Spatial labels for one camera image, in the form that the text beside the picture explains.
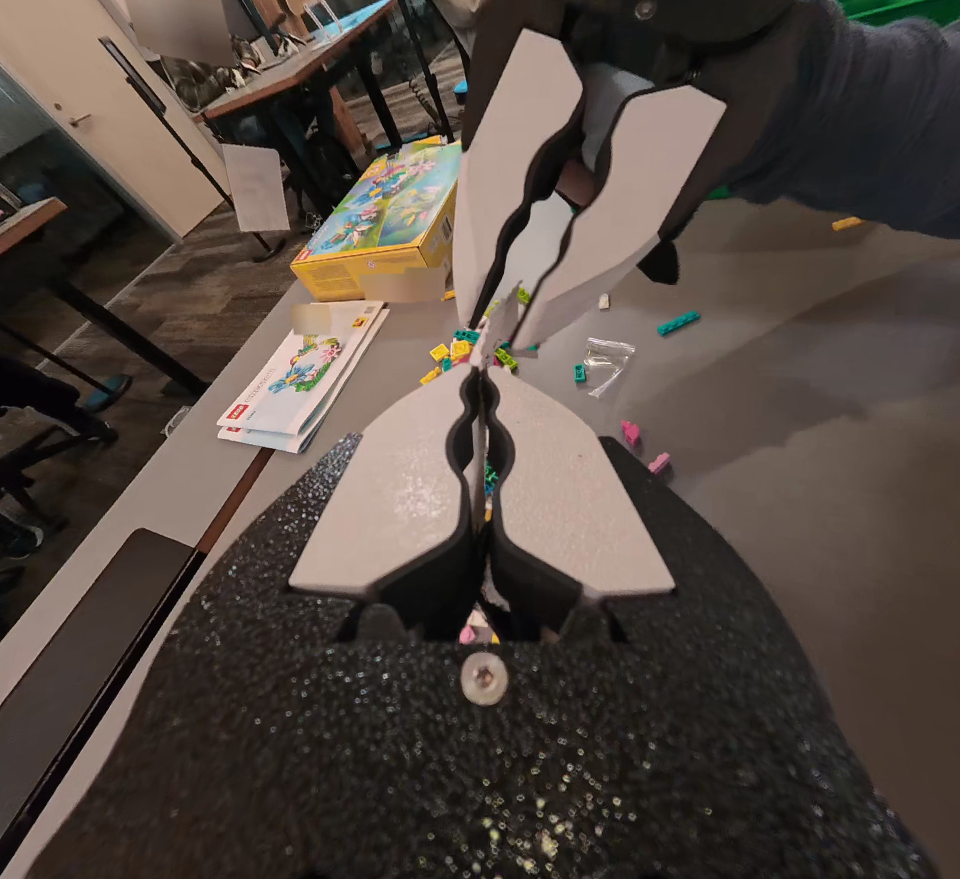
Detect yellow lego box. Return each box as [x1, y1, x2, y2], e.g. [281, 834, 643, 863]
[288, 140, 463, 304]

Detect person's right forearm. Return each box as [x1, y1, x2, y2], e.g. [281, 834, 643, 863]
[728, 0, 960, 240]

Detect black tripod stand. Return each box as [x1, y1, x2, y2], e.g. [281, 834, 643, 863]
[101, 36, 286, 259]

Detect white door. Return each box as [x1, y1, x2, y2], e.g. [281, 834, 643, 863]
[0, 0, 229, 238]

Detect small clear empty bag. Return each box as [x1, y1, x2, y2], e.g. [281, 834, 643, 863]
[581, 335, 639, 399]

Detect white sheet on stand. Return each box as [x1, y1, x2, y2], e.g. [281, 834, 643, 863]
[221, 143, 292, 234]

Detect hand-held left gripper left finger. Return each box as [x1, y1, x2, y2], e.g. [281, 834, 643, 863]
[290, 369, 484, 628]

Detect lego instruction booklet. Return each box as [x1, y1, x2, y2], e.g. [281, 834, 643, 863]
[216, 300, 390, 454]

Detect long brown desk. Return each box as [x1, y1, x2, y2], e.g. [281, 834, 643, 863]
[0, 195, 208, 403]

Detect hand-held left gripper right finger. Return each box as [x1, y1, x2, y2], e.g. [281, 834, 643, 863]
[486, 377, 676, 628]

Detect small colourful lego pieces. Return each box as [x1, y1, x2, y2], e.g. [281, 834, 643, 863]
[417, 284, 673, 478]

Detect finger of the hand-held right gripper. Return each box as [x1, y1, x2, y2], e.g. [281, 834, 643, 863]
[453, 27, 586, 333]
[510, 81, 730, 355]

